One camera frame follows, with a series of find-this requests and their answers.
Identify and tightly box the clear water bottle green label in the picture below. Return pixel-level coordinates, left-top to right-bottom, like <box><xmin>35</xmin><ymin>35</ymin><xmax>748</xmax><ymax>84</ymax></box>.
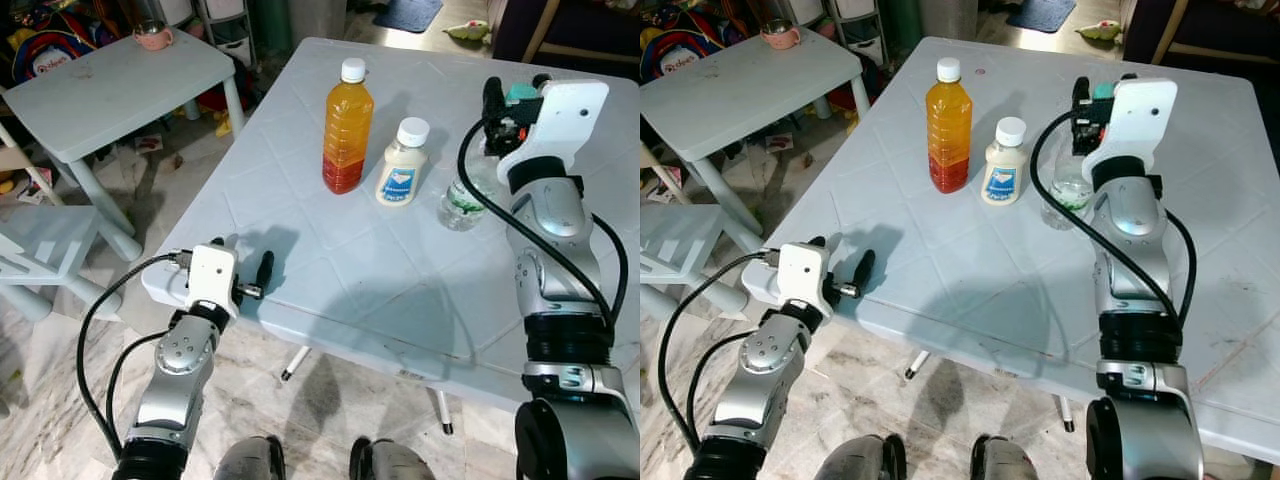
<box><xmin>438</xmin><ymin>150</ymin><xmax>501</xmax><ymax>232</ymax></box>
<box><xmin>1040</xmin><ymin>150</ymin><xmax>1094</xmax><ymax>231</ymax></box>

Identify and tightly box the blue floor mat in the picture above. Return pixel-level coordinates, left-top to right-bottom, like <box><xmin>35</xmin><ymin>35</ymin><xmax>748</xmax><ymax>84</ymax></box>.
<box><xmin>1006</xmin><ymin>0</ymin><xmax>1079</xmax><ymax>34</ymax></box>
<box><xmin>372</xmin><ymin>0</ymin><xmax>444</xmax><ymax>34</ymax></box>

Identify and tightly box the white mayonnaise bottle blue label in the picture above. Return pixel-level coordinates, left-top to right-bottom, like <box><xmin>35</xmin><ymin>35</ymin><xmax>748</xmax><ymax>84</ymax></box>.
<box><xmin>981</xmin><ymin>116</ymin><xmax>1029</xmax><ymax>206</ymax></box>
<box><xmin>375</xmin><ymin>117</ymin><xmax>431</xmax><ymax>208</ymax></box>

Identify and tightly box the orange juice bottle white cap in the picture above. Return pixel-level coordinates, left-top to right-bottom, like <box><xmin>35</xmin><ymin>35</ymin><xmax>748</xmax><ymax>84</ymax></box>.
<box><xmin>322</xmin><ymin>58</ymin><xmax>375</xmax><ymax>195</ymax></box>
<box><xmin>925</xmin><ymin>57</ymin><xmax>974</xmax><ymax>194</ymax></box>

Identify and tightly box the low white plastic bench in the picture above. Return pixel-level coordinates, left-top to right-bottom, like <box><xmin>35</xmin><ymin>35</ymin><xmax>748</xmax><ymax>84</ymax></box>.
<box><xmin>640</xmin><ymin>205</ymin><xmax>749</xmax><ymax>317</ymax></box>
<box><xmin>0</xmin><ymin>205</ymin><xmax>126</xmax><ymax>323</ymax></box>

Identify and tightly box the colourful children's backpack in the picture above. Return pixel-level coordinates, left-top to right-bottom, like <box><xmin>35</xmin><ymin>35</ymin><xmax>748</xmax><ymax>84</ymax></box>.
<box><xmin>5</xmin><ymin>22</ymin><xmax>98</xmax><ymax>89</ymax></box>
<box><xmin>640</xmin><ymin>8</ymin><xmax>727</xmax><ymax>83</ymax></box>

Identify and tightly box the small white plastic table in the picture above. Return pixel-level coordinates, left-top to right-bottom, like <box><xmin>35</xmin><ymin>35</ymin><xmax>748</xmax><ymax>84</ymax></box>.
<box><xmin>640</xmin><ymin>28</ymin><xmax>867</xmax><ymax>239</ymax></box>
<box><xmin>0</xmin><ymin>28</ymin><xmax>247</xmax><ymax>263</ymax></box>

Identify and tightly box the grey robot left leg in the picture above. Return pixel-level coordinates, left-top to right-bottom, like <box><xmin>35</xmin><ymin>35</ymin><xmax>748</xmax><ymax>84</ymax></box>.
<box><xmin>815</xmin><ymin>435</ymin><xmax>907</xmax><ymax>480</ymax></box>
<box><xmin>215</xmin><ymin>435</ymin><xmax>287</xmax><ymax>480</ymax></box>

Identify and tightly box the grey robot leg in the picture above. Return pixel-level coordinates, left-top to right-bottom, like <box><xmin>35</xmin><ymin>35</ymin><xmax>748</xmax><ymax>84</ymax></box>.
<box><xmin>970</xmin><ymin>435</ymin><xmax>1043</xmax><ymax>480</ymax></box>
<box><xmin>350</xmin><ymin>437</ymin><xmax>437</xmax><ymax>480</ymax></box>
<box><xmin>815</xmin><ymin>435</ymin><xmax>907</xmax><ymax>480</ymax></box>
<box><xmin>215</xmin><ymin>435</ymin><xmax>287</xmax><ymax>480</ymax></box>

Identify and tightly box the pink cup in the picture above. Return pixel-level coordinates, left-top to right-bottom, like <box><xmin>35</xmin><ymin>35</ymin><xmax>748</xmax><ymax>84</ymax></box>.
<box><xmin>133</xmin><ymin>20</ymin><xmax>175</xmax><ymax>52</ymax></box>
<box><xmin>761</xmin><ymin>19</ymin><xmax>802</xmax><ymax>51</ymax></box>

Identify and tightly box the white metal rack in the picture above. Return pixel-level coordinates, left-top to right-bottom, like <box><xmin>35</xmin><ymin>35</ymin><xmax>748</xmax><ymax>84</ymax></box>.
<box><xmin>195</xmin><ymin>0</ymin><xmax>257</xmax><ymax>67</ymax></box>
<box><xmin>825</xmin><ymin>0</ymin><xmax>891</xmax><ymax>63</ymax></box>

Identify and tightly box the grey robot right leg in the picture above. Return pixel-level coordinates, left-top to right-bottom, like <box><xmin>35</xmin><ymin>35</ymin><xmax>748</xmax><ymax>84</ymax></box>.
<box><xmin>970</xmin><ymin>435</ymin><xmax>1043</xmax><ymax>480</ymax></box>
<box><xmin>350</xmin><ymin>437</ymin><xmax>437</xmax><ymax>480</ymax></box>

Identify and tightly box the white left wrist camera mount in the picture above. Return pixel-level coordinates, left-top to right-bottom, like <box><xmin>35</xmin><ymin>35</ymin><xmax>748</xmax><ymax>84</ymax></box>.
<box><xmin>775</xmin><ymin>242</ymin><xmax>834</xmax><ymax>321</ymax></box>
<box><xmin>185</xmin><ymin>243</ymin><xmax>241</xmax><ymax>321</ymax></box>

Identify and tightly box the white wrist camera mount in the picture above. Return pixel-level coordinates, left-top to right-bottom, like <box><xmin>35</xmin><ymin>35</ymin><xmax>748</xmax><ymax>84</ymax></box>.
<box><xmin>775</xmin><ymin>242</ymin><xmax>834</xmax><ymax>321</ymax></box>
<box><xmin>1082</xmin><ymin>78</ymin><xmax>1179</xmax><ymax>184</ymax></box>
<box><xmin>497</xmin><ymin>80</ymin><xmax>611</xmax><ymax>187</ymax></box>
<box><xmin>185</xmin><ymin>243</ymin><xmax>241</xmax><ymax>321</ymax></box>

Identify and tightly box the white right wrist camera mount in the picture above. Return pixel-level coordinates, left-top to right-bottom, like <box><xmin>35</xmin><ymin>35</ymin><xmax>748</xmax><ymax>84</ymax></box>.
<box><xmin>1082</xmin><ymin>78</ymin><xmax>1179</xmax><ymax>184</ymax></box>
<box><xmin>497</xmin><ymin>80</ymin><xmax>611</xmax><ymax>187</ymax></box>

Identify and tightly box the dark chair wooden frame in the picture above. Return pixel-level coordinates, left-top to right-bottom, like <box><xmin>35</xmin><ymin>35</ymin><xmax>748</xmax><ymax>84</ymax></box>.
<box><xmin>490</xmin><ymin>0</ymin><xmax>641</xmax><ymax>83</ymax></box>
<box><xmin>1120</xmin><ymin>0</ymin><xmax>1280</xmax><ymax>73</ymax></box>

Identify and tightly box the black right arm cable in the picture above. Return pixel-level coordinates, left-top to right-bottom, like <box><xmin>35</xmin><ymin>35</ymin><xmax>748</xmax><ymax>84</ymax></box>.
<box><xmin>458</xmin><ymin>115</ymin><xmax>629</xmax><ymax>336</ymax></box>
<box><xmin>1030</xmin><ymin>108</ymin><xmax>1198</xmax><ymax>331</ymax></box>

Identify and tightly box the short black left arm cable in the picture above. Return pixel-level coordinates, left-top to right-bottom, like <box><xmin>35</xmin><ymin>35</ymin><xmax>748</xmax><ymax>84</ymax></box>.
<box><xmin>686</xmin><ymin>330</ymin><xmax>756</xmax><ymax>441</ymax></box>
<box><xmin>105</xmin><ymin>330</ymin><xmax>171</xmax><ymax>441</ymax></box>

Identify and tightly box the long black left arm cable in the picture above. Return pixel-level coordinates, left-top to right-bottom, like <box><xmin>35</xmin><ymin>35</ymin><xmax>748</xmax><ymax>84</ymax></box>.
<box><xmin>657</xmin><ymin>250</ymin><xmax>779</xmax><ymax>456</ymax></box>
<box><xmin>77</xmin><ymin>252</ymin><xmax>193</xmax><ymax>461</ymax></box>

